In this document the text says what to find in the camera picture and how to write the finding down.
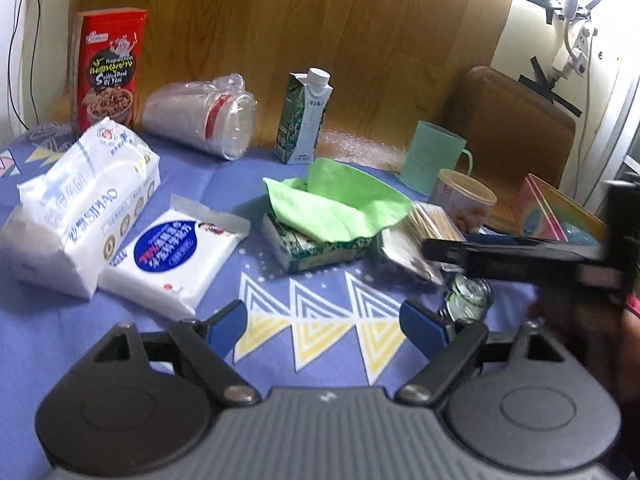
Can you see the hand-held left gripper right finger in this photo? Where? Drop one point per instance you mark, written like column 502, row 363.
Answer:
column 422, row 330

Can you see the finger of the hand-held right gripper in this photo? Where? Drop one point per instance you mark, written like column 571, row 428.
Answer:
column 500, row 257

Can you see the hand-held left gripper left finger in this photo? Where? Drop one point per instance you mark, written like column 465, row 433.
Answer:
column 227, row 327

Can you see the small glass jar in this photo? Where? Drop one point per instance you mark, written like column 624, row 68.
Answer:
column 470, row 296

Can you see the pink tin box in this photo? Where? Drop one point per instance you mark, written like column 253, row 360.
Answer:
column 545, row 212

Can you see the white wipe pack blue label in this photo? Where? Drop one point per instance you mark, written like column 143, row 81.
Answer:
column 170, row 255

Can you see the green patterned tissue packet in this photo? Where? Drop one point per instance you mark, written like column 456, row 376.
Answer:
column 310, row 255

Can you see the green cloth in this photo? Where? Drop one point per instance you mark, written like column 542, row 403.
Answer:
column 340, row 200

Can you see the round can beige lid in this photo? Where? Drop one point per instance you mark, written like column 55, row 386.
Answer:
column 462, row 200

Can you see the mint green mug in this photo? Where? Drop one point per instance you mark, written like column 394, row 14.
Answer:
column 432, row 157

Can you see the brown chair back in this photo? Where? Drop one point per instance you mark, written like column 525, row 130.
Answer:
column 515, row 130

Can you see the black tape cross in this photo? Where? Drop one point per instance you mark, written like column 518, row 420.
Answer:
column 550, row 90

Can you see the white power strip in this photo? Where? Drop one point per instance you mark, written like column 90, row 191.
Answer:
column 577, row 55

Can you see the large white tissue pack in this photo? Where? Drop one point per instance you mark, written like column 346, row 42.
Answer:
column 75, row 200

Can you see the wrapped stack of plastic cups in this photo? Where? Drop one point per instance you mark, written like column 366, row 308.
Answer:
column 195, row 115

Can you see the green and white drink carton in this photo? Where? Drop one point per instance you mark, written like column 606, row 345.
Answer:
column 300, row 120

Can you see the white usb lamp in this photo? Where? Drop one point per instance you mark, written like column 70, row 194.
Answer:
column 567, row 25

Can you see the red snack box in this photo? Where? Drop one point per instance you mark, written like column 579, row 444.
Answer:
column 107, row 60

